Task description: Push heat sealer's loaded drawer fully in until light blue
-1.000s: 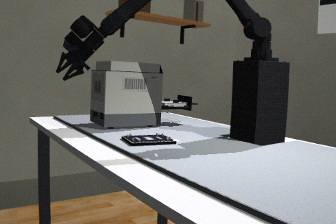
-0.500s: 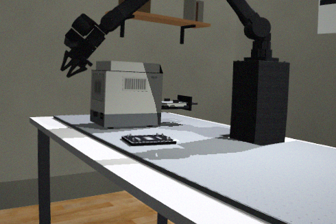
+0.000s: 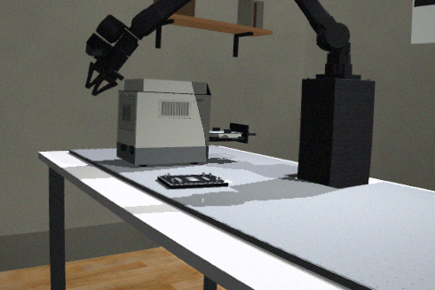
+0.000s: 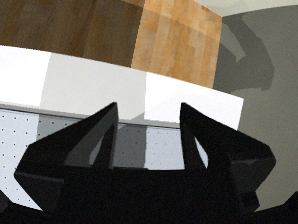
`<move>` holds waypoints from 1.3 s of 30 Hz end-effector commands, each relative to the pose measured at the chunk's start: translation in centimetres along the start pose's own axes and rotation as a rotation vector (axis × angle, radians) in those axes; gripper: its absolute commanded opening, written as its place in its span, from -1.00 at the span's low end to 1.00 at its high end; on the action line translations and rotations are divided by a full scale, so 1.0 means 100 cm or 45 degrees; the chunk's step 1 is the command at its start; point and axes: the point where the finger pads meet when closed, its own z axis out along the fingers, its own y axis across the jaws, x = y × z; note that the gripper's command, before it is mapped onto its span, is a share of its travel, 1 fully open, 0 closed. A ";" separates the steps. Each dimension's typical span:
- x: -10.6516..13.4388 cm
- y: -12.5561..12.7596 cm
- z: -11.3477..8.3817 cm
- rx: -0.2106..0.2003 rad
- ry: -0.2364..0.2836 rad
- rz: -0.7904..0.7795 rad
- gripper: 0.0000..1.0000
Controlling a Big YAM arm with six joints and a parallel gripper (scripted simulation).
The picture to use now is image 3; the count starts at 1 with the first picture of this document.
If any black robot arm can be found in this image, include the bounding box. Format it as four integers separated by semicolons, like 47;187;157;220
86;0;361;80

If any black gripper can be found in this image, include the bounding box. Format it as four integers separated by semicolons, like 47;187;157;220
85;54;128;96

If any off-white box-shaped machine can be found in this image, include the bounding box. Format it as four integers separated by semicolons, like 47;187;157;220
116;79;256;167

